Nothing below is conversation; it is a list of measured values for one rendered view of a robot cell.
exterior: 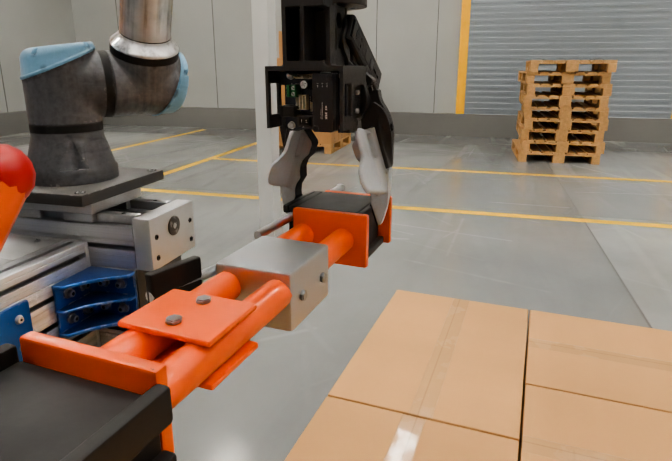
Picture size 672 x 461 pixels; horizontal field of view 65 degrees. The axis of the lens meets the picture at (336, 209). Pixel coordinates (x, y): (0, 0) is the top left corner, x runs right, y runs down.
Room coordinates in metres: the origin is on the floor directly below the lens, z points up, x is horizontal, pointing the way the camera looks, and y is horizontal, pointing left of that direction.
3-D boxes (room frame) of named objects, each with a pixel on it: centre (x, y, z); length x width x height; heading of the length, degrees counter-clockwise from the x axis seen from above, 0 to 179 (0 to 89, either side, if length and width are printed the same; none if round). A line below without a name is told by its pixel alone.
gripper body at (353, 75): (0.48, 0.01, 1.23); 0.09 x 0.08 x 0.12; 158
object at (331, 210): (0.50, -0.01, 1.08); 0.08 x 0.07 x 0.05; 158
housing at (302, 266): (0.38, 0.05, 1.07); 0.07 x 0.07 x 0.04; 68
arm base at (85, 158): (0.92, 0.47, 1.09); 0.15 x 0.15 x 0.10
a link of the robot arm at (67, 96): (0.93, 0.47, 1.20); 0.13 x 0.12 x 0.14; 125
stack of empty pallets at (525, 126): (7.41, -3.10, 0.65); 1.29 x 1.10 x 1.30; 164
